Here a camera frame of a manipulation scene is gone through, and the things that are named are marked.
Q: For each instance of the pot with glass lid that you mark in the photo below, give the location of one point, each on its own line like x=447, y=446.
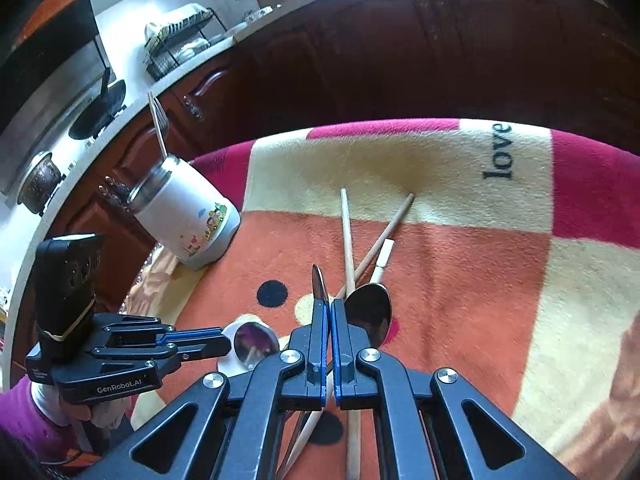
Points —
x=40, y=182

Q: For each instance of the wooden chopstick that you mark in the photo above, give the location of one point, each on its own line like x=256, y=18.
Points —
x=152, y=105
x=387, y=230
x=346, y=230

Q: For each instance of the person's left forearm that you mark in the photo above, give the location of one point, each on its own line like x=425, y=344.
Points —
x=25, y=425

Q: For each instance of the metal fork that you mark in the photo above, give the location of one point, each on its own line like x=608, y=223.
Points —
x=159, y=132

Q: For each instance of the white plastic bag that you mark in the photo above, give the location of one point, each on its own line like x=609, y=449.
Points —
x=172, y=22

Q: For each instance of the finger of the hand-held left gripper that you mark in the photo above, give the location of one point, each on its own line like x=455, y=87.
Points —
x=200, y=349
x=135, y=329

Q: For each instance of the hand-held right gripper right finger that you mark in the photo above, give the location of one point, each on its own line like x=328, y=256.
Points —
x=340, y=355

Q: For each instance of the black wok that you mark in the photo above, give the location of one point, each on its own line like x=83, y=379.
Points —
x=97, y=110

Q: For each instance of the wooden base cabinets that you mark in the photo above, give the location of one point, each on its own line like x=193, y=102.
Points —
x=400, y=60

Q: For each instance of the white stone countertop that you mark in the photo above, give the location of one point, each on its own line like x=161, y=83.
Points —
x=215, y=55

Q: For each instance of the black steel range hood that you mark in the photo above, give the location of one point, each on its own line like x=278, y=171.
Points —
x=50, y=90

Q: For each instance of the person's left hand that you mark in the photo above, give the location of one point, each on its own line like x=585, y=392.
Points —
x=107, y=412

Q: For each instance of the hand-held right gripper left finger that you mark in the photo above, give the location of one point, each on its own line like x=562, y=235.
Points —
x=322, y=350

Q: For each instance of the printed blanket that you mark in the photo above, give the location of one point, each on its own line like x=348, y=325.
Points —
x=450, y=285

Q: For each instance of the patterned ceramic bowl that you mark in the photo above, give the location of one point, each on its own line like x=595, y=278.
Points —
x=259, y=15

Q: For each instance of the white printed cup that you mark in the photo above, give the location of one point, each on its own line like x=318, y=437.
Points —
x=195, y=215

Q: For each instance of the slim metal spoon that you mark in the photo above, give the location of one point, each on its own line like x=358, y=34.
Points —
x=318, y=282

